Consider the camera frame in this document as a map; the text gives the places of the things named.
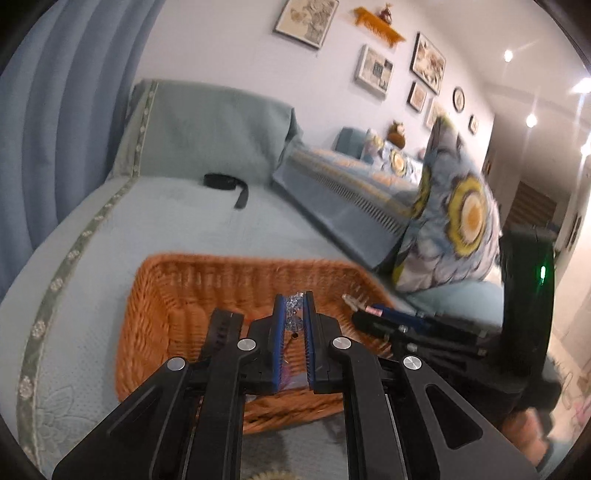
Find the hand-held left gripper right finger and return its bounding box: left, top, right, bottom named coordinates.
left=305, top=292, right=539, bottom=480

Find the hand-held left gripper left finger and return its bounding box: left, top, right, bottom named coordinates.
left=53, top=295, right=287, bottom=480

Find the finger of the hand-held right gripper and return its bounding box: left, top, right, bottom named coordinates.
left=352, top=313, right=499, bottom=370
left=369, top=304, right=490, bottom=342

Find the clear blue crystal bracelet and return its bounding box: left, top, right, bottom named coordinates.
left=284, top=291, right=306, bottom=332

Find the black watch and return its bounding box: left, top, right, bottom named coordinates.
left=205, top=309, right=245, bottom=356

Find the brown wicker basket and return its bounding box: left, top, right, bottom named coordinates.
left=115, top=253, right=398, bottom=435

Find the person's right forearm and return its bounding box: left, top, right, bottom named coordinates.
left=502, top=408, right=555, bottom=464

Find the teal cushion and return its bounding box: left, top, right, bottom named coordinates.
left=402, top=279, right=505, bottom=326

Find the large floral pillow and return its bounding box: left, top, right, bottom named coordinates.
left=392, top=115, right=503, bottom=292

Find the striped blue backrest cover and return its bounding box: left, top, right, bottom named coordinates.
left=271, top=143, right=426, bottom=273

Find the small floral pillow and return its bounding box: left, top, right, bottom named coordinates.
left=365, top=131, right=423, bottom=178

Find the light blue sofa cover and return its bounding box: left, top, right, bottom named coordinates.
left=0, top=175, right=504, bottom=480

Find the teal sofa backrest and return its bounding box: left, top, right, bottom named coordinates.
left=335, top=127, right=370, bottom=155

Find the teal armrest cover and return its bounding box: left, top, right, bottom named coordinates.
left=106, top=78, right=303, bottom=185

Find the blue curtain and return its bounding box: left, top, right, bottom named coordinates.
left=0, top=0, right=167, bottom=301

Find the black strap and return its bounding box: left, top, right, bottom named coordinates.
left=203, top=172, right=250, bottom=209

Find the pale butterfly picture frame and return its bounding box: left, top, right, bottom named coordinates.
left=425, top=98, right=448, bottom=130

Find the small black picture frame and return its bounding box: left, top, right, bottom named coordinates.
left=407, top=82, right=429, bottom=113

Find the white picture frame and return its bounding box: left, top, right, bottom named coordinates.
left=355, top=44, right=394, bottom=99

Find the black floral picture frame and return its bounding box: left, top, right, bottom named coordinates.
left=410, top=31, right=447, bottom=83

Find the yellow wall shelf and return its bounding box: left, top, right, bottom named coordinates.
left=353, top=6, right=407, bottom=47

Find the large black picture frame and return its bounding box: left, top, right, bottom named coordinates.
left=273, top=0, right=340, bottom=49

